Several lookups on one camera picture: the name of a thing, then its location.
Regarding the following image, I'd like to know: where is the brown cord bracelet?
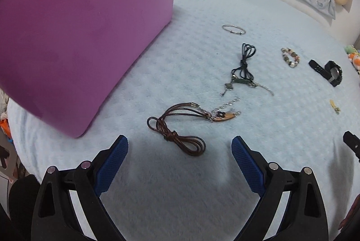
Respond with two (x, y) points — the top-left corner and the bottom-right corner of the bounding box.
(147, 99), (242, 157)

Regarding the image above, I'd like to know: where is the black cord necklace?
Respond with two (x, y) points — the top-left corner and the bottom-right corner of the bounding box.
(220, 43), (275, 97)

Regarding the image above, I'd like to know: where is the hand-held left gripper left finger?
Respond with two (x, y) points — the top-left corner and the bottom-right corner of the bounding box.
(30, 134), (130, 241)

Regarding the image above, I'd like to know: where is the silver bangle with slider beads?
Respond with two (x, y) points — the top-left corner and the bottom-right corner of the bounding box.
(222, 24), (246, 34)

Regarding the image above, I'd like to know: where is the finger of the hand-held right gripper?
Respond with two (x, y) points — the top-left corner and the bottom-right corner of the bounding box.
(343, 131), (360, 164)

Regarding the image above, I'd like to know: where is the beaded bracelet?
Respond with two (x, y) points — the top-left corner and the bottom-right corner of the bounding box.
(281, 47), (301, 68)

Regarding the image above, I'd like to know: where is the black wrist watch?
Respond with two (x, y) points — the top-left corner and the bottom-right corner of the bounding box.
(308, 59), (343, 87)

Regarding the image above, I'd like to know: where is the light blue blanket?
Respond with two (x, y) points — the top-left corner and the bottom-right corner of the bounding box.
(6, 0), (360, 241)

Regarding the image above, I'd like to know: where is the purple plastic tub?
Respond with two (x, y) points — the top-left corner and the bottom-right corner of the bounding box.
(0, 0), (178, 139)

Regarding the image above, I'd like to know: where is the orange basket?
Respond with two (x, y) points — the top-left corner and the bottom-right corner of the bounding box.
(0, 118), (12, 143)

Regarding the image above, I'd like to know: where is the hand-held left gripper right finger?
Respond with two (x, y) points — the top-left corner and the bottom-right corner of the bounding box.
(231, 136), (329, 241)

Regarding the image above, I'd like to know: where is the white and orange plush toy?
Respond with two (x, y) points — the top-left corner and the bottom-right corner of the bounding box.
(348, 53), (360, 70)

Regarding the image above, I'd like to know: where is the white furniture piece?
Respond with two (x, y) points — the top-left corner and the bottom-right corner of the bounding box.
(0, 145), (17, 182)

